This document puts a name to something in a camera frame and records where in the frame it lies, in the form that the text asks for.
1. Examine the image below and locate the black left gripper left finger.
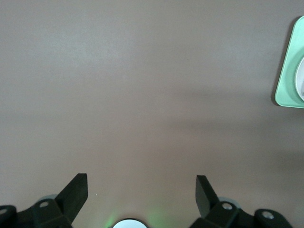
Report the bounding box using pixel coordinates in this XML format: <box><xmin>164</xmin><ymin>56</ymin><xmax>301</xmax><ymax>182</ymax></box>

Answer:
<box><xmin>0</xmin><ymin>173</ymin><xmax>89</xmax><ymax>228</ymax></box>

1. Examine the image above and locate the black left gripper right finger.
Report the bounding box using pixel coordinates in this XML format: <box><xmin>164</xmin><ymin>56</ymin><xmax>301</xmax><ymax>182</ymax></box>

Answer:
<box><xmin>190</xmin><ymin>175</ymin><xmax>292</xmax><ymax>228</ymax></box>

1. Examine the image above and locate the round beige plate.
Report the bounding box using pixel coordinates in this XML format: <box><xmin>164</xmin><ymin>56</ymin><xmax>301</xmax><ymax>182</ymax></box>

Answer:
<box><xmin>294</xmin><ymin>57</ymin><xmax>304</xmax><ymax>100</ymax></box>

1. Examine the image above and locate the brown table cloth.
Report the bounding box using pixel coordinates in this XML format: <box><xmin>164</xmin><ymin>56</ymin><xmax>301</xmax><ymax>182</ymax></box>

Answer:
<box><xmin>0</xmin><ymin>0</ymin><xmax>304</xmax><ymax>228</ymax></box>

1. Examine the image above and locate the light green rectangular tray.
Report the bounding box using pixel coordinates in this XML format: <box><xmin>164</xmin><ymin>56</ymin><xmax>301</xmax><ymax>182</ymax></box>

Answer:
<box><xmin>274</xmin><ymin>15</ymin><xmax>304</xmax><ymax>107</ymax></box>

